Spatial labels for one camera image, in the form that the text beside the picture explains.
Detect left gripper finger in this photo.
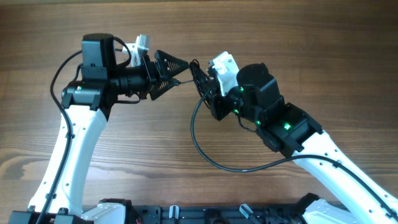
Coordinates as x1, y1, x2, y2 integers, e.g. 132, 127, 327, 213
150, 78, 179, 101
154, 50, 189, 80

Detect black USB cable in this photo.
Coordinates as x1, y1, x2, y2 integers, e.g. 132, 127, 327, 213
177, 58, 218, 110

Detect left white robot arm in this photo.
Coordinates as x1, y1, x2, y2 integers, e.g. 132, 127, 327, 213
9, 33, 189, 223

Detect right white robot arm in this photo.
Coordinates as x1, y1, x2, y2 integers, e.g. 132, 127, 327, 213
205, 63, 397, 223

